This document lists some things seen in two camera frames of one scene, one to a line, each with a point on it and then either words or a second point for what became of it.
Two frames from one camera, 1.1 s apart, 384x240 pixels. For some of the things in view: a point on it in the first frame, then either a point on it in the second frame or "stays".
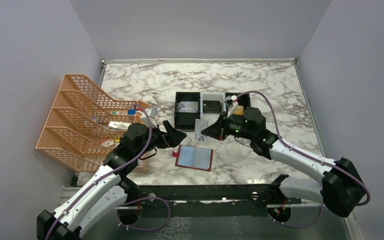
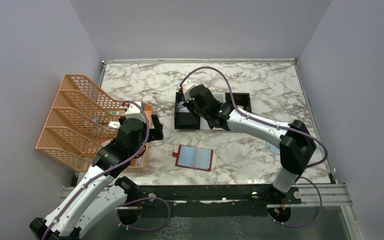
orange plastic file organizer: (85, 126) stays
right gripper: (224, 124) → (185, 104)
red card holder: (193, 157) stays
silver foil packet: (119, 125) stays
